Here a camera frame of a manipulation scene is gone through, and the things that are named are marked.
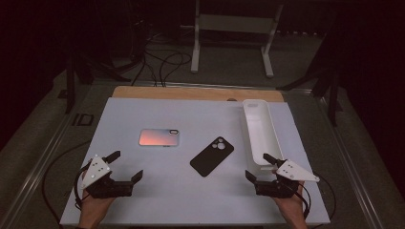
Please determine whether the long white plastic tray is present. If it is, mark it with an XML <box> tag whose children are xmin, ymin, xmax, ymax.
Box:
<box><xmin>242</xmin><ymin>98</ymin><xmax>286</xmax><ymax>176</ymax></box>

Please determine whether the right hand-held gripper cable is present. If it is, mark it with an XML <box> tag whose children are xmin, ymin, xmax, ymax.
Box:
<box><xmin>286</xmin><ymin>180</ymin><xmax>312</xmax><ymax>220</ymax></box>

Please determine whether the wooden board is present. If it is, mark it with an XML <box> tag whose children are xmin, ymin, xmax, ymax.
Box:
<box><xmin>112</xmin><ymin>85</ymin><xmax>285</xmax><ymax>103</ymax></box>

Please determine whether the metal floor rail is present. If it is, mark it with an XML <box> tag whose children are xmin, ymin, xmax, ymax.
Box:
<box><xmin>0</xmin><ymin>83</ymin><xmax>96</xmax><ymax>229</ymax></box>
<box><xmin>313</xmin><ymin>90</ymin><xmax>383</xmax><ymax>229</ymax></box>

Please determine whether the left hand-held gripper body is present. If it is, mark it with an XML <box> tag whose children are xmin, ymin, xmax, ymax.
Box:
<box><xmin>79</xmin><ymin>155</ymin><xmax>135</xmax><ymax>199</ymax></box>

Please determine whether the white metal stand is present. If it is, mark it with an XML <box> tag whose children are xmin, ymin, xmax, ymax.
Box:
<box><xmin>190</xmin><ymin>0</ymin><xmax>285</xmax><ymax>79</ymax></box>

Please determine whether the person's right hand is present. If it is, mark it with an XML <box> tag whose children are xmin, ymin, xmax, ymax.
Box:
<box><xmin>272</xmin><ymin>187</ymin><xmax>308</xmax><ymax>220</ymax></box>

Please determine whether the black rectangular floor frame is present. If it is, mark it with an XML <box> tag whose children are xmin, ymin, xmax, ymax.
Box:
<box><xmin>72</xmin><ymin>113</ymin><xmax>96</xmax><ymax>128</ymax></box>

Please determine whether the looped black floor cable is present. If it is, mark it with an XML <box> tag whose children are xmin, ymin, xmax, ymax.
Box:
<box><xmin>131</xmin><ymin>31</ymin><xmax>193</xmax><ymax>88</ymax></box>

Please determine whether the person's left hand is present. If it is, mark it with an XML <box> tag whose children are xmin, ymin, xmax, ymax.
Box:
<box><xmin>78</xmin><ymin>190</ymin><xmax>116</xmax><ymax>220</ymax></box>

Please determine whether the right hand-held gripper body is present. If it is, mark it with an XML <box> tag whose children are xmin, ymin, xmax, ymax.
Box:
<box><xmin>255</xmin><ymin>159</ymin><xmax>320</xmax><ymax>197</ymax></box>

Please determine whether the black stand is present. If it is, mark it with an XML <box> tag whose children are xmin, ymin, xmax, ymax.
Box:
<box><xmin>65</xmin><ymin>47</ymin><xmax>132</xmax><ymax>115</ymax></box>
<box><xmin>276</xmin><ymin>31</ymin><xmax>344</xmax><ymax>127</ymax></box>

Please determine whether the black phone case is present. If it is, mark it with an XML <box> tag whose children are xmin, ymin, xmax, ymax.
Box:
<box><xmin>189</xmin><ymin>135</ymin><xmax>235</xmax><ymax>177</ymax></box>

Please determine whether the left hand-held gripper cable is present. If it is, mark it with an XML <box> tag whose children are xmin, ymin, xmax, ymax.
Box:
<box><xmin>74</xmin><ymin>163</ymin><xmax>92</xmax><ymax>211</ymax></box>

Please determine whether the hand-held gripper cable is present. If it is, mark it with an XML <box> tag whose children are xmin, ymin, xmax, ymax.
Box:
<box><xmin>74</xmin><ymin>163</ymin><xmax>92</xmax><ymax>211</ymax></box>
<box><xmin>286</xmin><ymin>180</ymin><xmax>312</xmax><ymax>220</ymax></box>

